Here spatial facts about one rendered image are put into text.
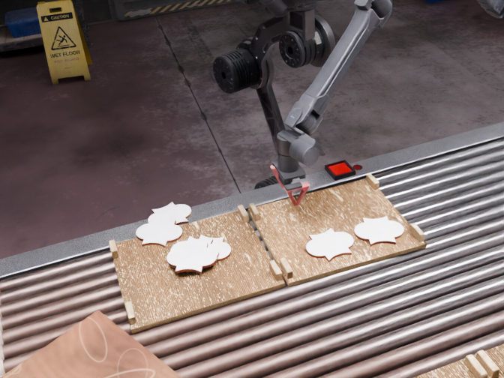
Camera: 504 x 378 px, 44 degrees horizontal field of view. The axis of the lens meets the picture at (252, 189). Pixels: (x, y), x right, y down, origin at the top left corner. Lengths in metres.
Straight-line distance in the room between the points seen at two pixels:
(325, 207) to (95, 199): 2.07
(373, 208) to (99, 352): 0.92
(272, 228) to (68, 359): 0.71
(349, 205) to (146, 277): 0.64
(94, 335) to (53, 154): 2.90
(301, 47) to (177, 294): 1.12
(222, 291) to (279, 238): 0.25
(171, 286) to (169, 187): 2.05
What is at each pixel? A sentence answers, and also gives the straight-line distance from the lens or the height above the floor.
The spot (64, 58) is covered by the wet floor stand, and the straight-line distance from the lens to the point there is 5.17.
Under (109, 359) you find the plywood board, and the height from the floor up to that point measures 1.04.
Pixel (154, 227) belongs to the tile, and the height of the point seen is 0.95.
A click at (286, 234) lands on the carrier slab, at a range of 1.81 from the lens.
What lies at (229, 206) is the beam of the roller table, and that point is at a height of 0.92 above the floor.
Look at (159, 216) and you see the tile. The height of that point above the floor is 0.92.
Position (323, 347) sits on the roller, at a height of 0.91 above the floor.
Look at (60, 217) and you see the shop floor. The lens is 3.68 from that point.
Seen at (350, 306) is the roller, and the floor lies 0.91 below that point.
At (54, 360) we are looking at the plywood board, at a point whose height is 1.04.
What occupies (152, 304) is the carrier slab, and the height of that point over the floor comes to 0.94.
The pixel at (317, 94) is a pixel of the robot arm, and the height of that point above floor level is 1.32.
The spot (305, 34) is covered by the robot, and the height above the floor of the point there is 1.20.
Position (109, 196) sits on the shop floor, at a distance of 3.74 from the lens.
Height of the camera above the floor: 2.09
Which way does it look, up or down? 35 degrees down
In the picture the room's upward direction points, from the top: 5 degrees counter-clockwise
